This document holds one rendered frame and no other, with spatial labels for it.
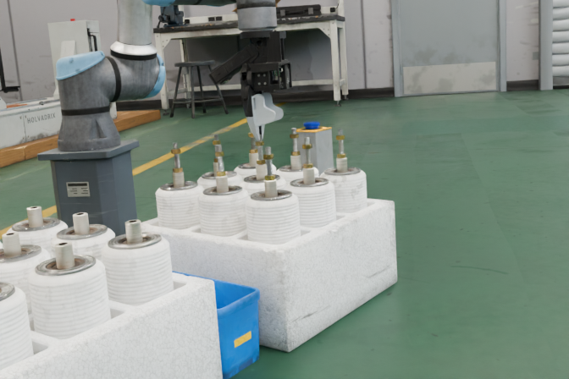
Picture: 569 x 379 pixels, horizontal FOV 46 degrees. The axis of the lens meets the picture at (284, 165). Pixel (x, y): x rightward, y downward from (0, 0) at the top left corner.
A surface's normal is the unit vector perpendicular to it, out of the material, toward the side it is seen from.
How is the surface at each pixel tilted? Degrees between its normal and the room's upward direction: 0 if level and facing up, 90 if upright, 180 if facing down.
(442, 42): 90
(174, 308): 90
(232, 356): 92
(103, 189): 90
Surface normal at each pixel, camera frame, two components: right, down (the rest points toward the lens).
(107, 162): 0.55, 0.11
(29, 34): -0.19, 0.18
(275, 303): -0.61, 0.18
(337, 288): 0.79, 0.05
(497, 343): -0.07, -0.98
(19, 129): 0.98, -0.03
